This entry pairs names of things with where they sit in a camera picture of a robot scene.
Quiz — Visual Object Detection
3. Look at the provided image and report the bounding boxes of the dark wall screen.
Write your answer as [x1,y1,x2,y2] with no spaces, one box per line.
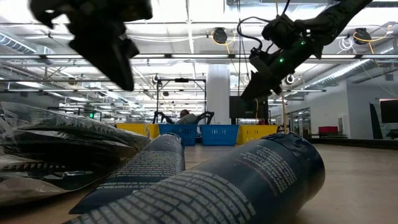
[379,98,398,124]

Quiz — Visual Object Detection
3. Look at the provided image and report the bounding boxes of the black background monitor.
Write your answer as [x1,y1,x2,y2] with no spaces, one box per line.
[229,96,269,125]

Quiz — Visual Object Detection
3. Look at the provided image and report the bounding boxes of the black leaning panel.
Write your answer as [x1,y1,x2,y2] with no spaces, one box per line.
[369,102,384,140]

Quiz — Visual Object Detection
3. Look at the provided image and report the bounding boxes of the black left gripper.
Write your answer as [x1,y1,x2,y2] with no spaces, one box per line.
[29,0,154,92]

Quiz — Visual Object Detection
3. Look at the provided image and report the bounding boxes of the black background rig frame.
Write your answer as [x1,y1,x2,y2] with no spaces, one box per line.
[156,78,207,125]

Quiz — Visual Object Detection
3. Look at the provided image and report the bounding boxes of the yellow plastic basket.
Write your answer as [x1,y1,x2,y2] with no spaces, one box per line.
[116,123,161,140]
[236,124,279,146]

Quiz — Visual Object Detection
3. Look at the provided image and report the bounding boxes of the dark blue lotion tube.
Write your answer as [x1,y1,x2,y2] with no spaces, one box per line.
[68,133,187,215]
[63,133,326,224]

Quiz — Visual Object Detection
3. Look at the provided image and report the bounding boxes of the clear bag with black item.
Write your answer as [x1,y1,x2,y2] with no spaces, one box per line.
[0,101,137,134]
[0,146,141,208]
[0,124,152,162]

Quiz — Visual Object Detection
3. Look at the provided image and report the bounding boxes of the white round pillar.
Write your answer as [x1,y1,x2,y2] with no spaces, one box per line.
[206,63,231,126]

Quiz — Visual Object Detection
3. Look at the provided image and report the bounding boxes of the black background robot arms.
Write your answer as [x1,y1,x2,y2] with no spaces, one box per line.
[151,110,216,125]

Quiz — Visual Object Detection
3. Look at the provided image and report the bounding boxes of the red box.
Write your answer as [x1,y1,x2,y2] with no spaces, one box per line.
[317,126,339,135]

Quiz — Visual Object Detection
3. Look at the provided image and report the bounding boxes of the grey deodorant stick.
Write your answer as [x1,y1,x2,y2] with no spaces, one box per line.
[175,113,200,126]

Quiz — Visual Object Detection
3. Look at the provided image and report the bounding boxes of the blue plastic basket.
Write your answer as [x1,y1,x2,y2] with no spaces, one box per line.
[159,124,198,147]
[200,124,240,147]

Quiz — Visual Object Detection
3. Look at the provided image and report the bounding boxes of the black distant rig frame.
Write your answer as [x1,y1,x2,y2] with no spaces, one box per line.
[45,106,103,123]

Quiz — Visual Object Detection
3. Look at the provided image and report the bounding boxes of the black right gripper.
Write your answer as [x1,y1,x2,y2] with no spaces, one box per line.
[240,45,302,101]

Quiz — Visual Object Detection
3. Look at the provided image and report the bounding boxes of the silver ceiling duct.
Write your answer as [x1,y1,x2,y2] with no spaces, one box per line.
[304,58,373,91]
[0,32,55,65]

